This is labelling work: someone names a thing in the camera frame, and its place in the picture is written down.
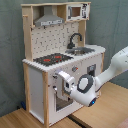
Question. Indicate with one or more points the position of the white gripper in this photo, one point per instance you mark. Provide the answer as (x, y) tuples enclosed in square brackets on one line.
[(65, 83)]

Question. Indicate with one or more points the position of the wooden toy kitchen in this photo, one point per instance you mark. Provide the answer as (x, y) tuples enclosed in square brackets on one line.
[(40, 80)]

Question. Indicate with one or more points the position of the grey range hood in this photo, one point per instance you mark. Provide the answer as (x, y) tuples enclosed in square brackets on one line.
[(48, 18)]

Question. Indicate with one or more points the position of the toy oven door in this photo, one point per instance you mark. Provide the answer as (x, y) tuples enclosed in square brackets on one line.
[(60, 104)]

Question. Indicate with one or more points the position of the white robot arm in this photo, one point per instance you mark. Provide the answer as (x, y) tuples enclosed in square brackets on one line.
[(85, 91)]

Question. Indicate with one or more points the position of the grey ice dispenser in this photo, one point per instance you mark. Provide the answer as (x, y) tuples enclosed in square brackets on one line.
[(91, 70)]

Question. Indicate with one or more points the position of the grey toy sink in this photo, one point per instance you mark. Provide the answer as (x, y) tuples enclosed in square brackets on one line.
[(79, 51)]

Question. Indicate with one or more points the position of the toy microwave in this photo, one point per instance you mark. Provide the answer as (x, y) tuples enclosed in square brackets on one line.
[(77, 11)]

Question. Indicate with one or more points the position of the black toy stovetop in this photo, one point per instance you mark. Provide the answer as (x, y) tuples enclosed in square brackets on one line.
[(52, 59)]

